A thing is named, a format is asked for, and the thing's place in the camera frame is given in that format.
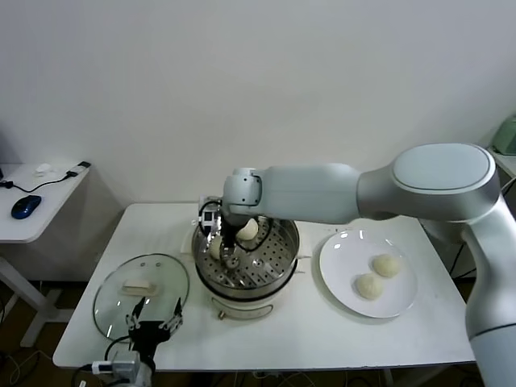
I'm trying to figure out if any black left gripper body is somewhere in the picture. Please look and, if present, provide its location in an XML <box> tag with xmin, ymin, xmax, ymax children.
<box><xmin>127</xmin><ymin>321</ymin><xmax>173</xmax><ymax>360</ymax></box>

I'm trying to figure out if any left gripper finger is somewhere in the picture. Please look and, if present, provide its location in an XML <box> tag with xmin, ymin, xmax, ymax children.
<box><xmin>123</xmin><ymin>297</ymin><xmax>147</xmax><ymax>330</ymax></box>
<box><xmin>159</xmin><ymin>297</ymin><xmax>185</xmax><ymax>334</ymax></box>

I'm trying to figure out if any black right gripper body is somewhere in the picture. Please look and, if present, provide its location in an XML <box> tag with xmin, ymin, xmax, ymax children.
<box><xmin>220</xmin><ymin>217</ymin><xmax>247</xmax><ymax>249</ymax></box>

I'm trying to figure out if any perforated steel steamer basket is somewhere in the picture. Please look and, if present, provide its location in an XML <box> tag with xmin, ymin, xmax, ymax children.
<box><xmin>190</xmin><ymin>201</ymin><xmax>302</xmax><ymax>298</ymax></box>

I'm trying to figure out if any round glass pot lid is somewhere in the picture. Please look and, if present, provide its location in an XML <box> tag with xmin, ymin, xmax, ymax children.
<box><xmin>92</xmin><ymin>252</ymin><xmax>191</xmax><ymax>339</ymax></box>

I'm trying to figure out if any white electric cooker pot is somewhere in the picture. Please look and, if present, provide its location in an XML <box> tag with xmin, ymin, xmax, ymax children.
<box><xmin>179</xmin><ymin>228</ymin><xmax>312</xmax><ymax>323</ymax></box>

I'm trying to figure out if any white round plate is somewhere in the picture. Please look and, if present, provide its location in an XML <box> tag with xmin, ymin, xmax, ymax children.
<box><xmin>318</xmin><ymin>229</ymin><xmax>418</xmax><ymax>319</ymax></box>

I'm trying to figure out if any white side table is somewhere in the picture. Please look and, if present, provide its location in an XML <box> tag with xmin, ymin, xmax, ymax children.
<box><xmin>0</xmin><ymin>162</ymin><xmax>92</xmax><ymax>347</ymax></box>

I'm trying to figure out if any blue computer mouse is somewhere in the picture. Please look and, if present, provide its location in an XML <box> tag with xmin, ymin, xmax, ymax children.
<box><xmin>10</xmin><ymin>194</ymin><xmax>43</xmax><ymax>220</ymax></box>

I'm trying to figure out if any pale green appliance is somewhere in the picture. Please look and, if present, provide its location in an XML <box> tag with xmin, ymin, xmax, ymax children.
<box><xmin>492</xmin><ymin>114</ymin><xmax>516</xmax><ymax>156</ymax></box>

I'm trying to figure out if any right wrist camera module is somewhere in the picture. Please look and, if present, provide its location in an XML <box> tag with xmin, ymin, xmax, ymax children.
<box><xmin>198</xmin><ymin>196</ymin><xmax>223</xmax><ymax>235</ymax></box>

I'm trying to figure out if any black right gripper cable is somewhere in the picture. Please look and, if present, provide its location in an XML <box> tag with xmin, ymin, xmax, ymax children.
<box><xmin>244</xmin><ymin>219</ymin><xmax>276</xmax><ymax>254</ymax></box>

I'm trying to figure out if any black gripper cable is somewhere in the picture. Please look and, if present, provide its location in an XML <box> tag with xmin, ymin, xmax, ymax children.
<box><xmin>244</xmin><ymin>219</ymin><xmax>276</xmax><ymax>254</ymax></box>
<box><xmin>82</xmin><ymin>337</ymin><xmax>132</xmax><ymax>374</ymax></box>

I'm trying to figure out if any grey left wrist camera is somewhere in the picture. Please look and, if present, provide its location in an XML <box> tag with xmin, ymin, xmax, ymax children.
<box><xmin>91</xmin><ymin>349</ymin><xmax>140</xmax><ymax>380</ymax></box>

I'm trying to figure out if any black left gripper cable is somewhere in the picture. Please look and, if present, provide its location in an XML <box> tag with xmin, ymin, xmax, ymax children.
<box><xmin>82</xmin><ymin>337</ymin><xmax>132</xmax><ymax>374</ymax></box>

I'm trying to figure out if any white floor cable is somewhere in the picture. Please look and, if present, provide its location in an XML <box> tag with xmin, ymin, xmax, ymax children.
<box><xmin>7</xmin><ymin>348</ymin><xmax>45</xmax><ymax>386</ymax></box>

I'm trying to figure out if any white black cable adapter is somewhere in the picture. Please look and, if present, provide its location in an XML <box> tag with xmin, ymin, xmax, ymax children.
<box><xmin>66</xmin><ymin>160</ymin><xmax>90</xmax><ymax>178</ymax></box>

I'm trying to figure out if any thin black desk cable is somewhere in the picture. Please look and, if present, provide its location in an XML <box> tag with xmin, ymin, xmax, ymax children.
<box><xmin>0</xmin><ymin>173</ymin><xmax>77</xmax><ymax>194</ymax></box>

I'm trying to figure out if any black hanging cable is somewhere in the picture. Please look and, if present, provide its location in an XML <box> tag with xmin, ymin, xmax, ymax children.
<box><xmin>450</xmin><ymin>241</ymin><xmax>467</xmax><ymax>279</ymax></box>

